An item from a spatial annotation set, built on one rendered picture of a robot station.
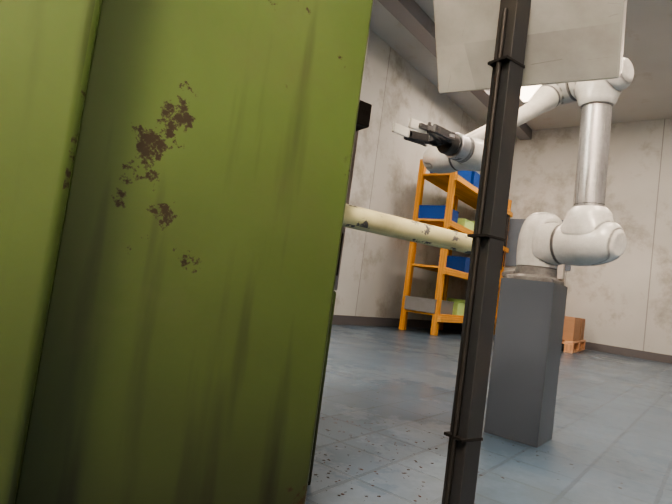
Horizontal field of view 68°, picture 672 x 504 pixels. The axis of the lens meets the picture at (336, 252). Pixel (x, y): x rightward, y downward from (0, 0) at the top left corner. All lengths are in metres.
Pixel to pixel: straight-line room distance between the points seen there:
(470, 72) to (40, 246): 0.85
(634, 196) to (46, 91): 8.96
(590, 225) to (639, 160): 7.47
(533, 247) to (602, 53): 1.10
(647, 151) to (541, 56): 8.38
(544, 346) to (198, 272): 1.49
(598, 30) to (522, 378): 1.32
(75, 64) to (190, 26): 0.22
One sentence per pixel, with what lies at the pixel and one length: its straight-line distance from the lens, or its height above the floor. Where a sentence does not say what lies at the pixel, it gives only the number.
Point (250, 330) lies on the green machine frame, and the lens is 0.80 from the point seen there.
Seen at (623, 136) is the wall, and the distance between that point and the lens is 9.56.
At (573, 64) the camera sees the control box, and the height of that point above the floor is 0.95.
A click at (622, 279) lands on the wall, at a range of 9.06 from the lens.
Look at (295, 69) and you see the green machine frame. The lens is 0.87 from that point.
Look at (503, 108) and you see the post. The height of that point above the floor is 0.83.
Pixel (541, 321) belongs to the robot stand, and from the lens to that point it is 2.00.
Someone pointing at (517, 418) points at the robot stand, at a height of 0.08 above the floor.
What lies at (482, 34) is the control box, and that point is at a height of 1.01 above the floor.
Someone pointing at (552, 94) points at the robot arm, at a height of 1.31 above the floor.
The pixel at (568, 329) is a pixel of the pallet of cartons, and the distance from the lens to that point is 7.55.
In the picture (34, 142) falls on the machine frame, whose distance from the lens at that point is 0.63.
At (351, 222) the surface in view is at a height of 0.61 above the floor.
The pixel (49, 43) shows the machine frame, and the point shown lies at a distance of 0.66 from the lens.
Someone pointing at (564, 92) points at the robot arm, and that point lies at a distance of 2.17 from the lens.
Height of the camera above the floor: 0.48
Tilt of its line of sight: 4 degrees up
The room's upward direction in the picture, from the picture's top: 8 degrees clockwise
